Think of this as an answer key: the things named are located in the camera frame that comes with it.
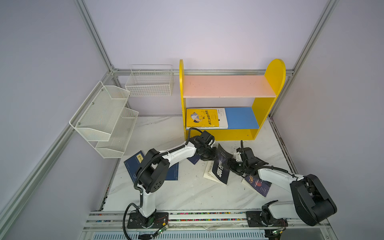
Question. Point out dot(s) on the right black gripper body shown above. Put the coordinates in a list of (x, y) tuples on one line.
[(245, 166)]

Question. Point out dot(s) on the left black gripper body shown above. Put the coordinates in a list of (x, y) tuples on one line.
[(202, 157)]

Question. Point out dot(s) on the black wolf book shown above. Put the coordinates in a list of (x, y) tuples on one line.
[(218, 170)]

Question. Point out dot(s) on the yellow cartoon book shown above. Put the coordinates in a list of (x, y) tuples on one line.
[(202, 118)]

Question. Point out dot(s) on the white book brown bars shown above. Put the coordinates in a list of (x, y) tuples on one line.
[(222, 119)]

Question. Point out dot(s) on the navy book under left arm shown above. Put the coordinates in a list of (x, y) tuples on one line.
[(132, 164)]

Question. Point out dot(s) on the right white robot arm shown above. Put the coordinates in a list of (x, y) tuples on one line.
[(310, 201)]

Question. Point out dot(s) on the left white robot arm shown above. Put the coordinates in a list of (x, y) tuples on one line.
[(153, 170)]

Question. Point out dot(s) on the navy bagua book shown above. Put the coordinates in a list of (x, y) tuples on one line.
[(194, 159)]

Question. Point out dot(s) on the purple illustrated book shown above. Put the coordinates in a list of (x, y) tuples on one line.
[(257, 185)]

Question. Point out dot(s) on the navy book yellow label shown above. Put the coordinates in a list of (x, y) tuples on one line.
[(173, 173)]

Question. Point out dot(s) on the yellow pink blue bookshelf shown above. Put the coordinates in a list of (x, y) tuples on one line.
[(247, 99)]

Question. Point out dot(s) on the white mesh two-tier rack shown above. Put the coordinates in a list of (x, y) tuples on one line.
[(105, 121)]

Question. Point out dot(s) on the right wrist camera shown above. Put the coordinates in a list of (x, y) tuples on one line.
[(238, 157)]

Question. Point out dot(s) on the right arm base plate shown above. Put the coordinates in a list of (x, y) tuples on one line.
[(263, 219)]

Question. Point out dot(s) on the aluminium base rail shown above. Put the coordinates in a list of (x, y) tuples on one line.
[(201, 225)]

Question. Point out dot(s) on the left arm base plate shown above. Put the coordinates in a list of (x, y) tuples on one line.
[(147, 221)]

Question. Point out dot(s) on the white wire basket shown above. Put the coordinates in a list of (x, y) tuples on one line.
[(150, 81)]

